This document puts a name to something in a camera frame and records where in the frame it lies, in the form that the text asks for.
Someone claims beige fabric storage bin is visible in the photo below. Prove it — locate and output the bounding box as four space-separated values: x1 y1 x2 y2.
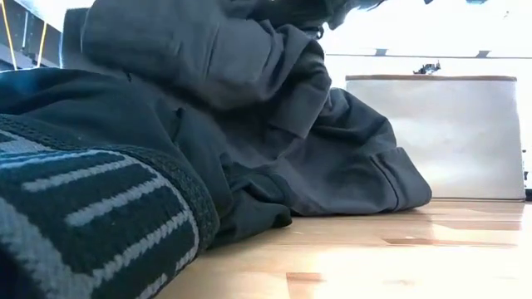
344 74 527 202

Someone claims yellow cord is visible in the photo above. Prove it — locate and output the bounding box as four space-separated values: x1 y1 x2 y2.
36 22 49 69
0 0 18 71

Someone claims dark green garment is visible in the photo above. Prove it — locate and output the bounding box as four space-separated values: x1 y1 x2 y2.
0 67 293 248

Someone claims dark grey sweatshirt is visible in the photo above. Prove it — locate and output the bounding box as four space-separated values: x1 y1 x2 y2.
62 0 433 217

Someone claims black white-striped knit sweater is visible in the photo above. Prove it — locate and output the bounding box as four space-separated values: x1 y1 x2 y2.
0 114 221 299

